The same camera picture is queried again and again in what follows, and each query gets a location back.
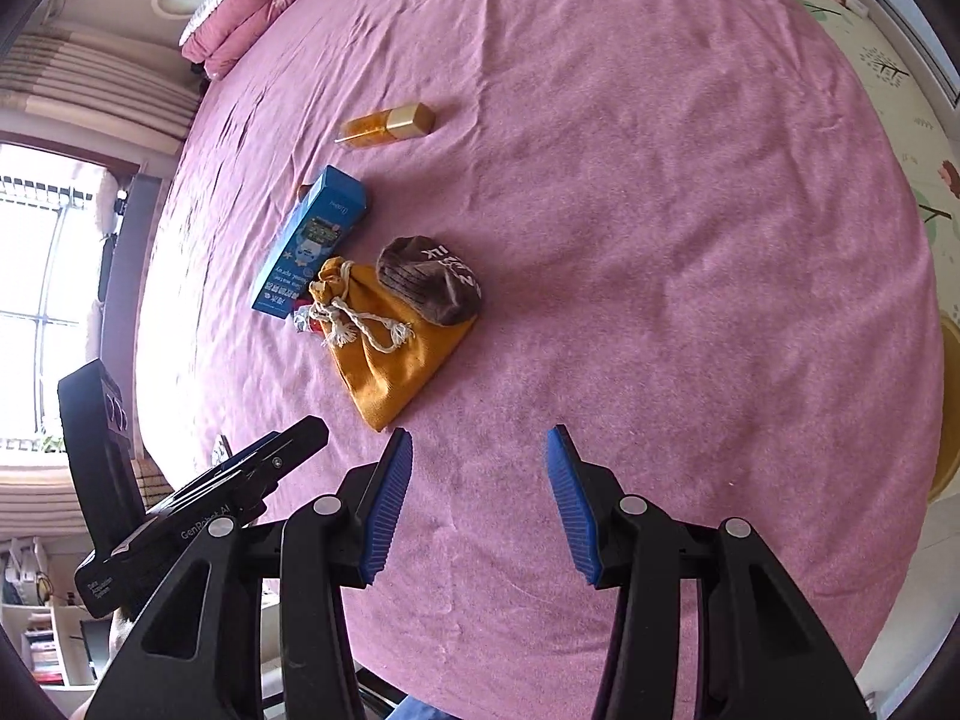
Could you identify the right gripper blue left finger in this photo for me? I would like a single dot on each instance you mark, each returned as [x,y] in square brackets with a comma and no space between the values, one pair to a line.
[194,652]

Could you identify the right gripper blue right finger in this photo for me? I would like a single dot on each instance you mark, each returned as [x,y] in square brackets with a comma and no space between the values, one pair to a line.
[762,650]

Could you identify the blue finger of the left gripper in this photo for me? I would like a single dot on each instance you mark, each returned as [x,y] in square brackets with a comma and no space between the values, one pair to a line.
[250,458]

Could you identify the red foil snack packet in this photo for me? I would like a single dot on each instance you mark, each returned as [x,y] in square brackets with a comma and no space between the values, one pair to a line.
[304,314]

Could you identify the mustard drawstring pouch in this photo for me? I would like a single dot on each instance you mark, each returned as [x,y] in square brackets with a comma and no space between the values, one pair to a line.
[384,351]

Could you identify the blue carton box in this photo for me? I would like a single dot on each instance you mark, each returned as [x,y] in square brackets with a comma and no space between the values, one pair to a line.
[333,206]

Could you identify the yellow trash bin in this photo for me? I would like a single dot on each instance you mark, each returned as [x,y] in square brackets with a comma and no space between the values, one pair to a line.
[945,481]

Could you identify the white smartphone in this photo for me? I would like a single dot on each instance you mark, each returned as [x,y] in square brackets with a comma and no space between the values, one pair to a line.
[221,451]

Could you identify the brown patterned sock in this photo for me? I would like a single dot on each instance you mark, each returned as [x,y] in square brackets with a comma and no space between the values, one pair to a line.
[431,279]

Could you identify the amber perfume bottle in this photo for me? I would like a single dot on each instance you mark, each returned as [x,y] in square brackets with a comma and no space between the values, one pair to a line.
[387,126]

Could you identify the pink bed sheet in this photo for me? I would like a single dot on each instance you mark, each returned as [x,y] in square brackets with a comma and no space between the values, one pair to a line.
[697,251]

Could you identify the beige curtain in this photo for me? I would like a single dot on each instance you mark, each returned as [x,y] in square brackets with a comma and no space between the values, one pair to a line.
[126,89]

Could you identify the folded pink quilt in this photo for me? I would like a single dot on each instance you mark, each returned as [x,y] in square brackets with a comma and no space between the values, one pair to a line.
[226,35]

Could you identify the cartoon play mat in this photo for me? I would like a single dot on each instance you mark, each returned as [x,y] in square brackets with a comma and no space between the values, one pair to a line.
[921,146]

